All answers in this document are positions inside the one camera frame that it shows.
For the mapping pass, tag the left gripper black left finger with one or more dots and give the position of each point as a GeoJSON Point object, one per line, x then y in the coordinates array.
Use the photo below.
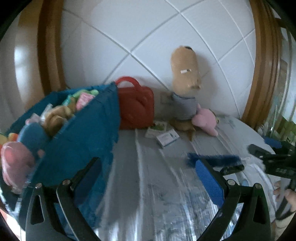
{"type": "Point", "coordinates": [43, 222]}

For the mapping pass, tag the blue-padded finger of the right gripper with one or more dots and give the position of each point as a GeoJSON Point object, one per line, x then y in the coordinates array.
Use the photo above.
{"type": "Point", "coordinates": [272, 142]}

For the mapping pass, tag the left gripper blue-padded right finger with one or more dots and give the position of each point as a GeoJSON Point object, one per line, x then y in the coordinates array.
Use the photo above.
{"type": "Point", "coordinates": [253, 222]}

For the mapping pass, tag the blue dust brush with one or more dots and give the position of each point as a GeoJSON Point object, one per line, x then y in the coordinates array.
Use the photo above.
{"type": "Point", "coordinates": [224, 164]}

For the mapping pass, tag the blue pink pig plush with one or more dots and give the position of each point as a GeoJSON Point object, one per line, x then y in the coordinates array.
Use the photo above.
{"type": "Point", "coordinates": [19, 157]}

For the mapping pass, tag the person's right hand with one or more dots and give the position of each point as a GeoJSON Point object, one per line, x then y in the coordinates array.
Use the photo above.
{"type": "Point", "coordinates": [289, 194]}

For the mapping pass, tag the yellow duck plush green hat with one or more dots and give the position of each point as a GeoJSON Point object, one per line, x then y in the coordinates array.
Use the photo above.
{"type": "Point", "coordinates": [11, 137]}

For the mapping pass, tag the silver mat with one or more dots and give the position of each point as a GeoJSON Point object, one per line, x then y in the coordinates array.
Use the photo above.
{"type": "Point", "coordinates": [154, 194]}

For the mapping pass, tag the blue storage bin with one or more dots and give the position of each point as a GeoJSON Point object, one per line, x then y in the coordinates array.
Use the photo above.
{"type": "Point", "coordinates": [90, 132]}

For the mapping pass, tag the white blue small box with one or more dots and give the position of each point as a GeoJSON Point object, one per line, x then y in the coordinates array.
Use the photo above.
{"type": "Point", "coordinates": [167, 138]}

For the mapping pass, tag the brown bear plush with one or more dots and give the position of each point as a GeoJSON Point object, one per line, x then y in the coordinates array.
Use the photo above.
{"type": "Point", "coordinates": [55, 119]}

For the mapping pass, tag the tan capybara plush striped shirt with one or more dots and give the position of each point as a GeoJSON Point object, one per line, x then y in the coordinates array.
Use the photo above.
{"type": "Point", "coordinates": [186, 82]}

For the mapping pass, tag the white green card box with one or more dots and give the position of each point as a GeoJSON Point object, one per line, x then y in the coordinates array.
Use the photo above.
{"type": "Point", "coordinates": [157, 128]}

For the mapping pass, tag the pink patterned box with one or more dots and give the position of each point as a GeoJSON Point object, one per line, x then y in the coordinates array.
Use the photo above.
{"type": "Point", "coordinates": [83, 100]}

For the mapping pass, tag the green plush toy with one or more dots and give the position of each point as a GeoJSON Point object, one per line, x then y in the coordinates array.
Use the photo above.
{"type": "Point", "coordinates": [93, 92]}

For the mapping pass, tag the red plastic toy case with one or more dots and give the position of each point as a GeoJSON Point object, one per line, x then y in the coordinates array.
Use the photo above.
{"type": "Point", "coordinates": [136, 105]}

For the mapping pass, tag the wooden door frame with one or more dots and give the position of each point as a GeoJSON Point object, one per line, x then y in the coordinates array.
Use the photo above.
{"type": "Point", "coordinates": [268, 38]}

